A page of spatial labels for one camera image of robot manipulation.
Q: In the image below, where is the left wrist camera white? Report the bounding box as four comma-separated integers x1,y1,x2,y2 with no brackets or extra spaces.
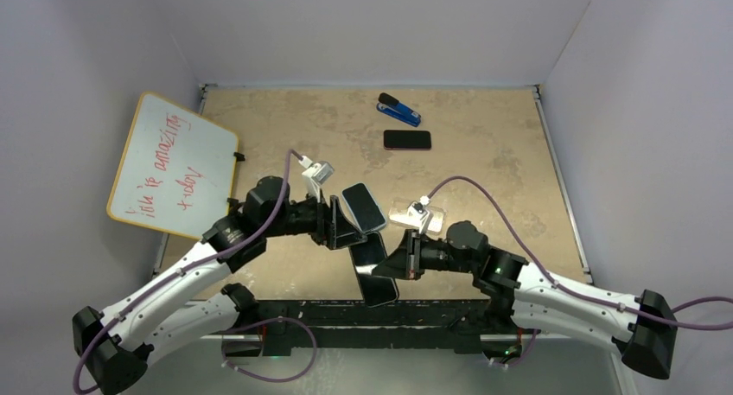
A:
298,156,335,202

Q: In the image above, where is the light blue phone case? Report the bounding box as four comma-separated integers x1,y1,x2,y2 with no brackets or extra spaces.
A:
341,182,389,234

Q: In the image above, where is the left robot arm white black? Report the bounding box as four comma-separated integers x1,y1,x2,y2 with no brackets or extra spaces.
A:
72,176,367,394

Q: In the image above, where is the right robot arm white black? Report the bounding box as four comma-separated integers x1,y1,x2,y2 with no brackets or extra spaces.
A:
371,221,677,379

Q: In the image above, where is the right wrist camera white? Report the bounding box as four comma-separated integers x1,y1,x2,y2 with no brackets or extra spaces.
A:
405,195,433,234

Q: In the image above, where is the blue black stapler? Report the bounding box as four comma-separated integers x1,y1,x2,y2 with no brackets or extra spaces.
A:
376,92,422,127

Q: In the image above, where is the clear magsafe phone case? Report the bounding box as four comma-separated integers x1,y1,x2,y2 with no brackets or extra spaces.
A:
388,198,446,234

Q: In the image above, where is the whiteboard with yellow frame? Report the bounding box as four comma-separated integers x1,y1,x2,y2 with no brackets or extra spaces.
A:
106,92,239,239

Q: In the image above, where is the black phone pink edge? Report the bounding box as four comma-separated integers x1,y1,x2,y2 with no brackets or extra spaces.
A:
383,130,432,150

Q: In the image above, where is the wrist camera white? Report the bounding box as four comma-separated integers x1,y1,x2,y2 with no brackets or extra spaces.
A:
405,195,433,234
298,156,335,202

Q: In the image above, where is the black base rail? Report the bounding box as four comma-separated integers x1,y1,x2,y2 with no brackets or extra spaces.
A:
217,299,532,357

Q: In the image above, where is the black phone case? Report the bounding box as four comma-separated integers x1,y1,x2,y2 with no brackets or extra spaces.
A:
349,232,400,309

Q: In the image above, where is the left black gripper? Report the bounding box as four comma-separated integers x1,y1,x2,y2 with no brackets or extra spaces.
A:
264,188,366,250

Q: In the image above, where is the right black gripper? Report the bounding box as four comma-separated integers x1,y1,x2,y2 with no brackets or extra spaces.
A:
373,230,475,281

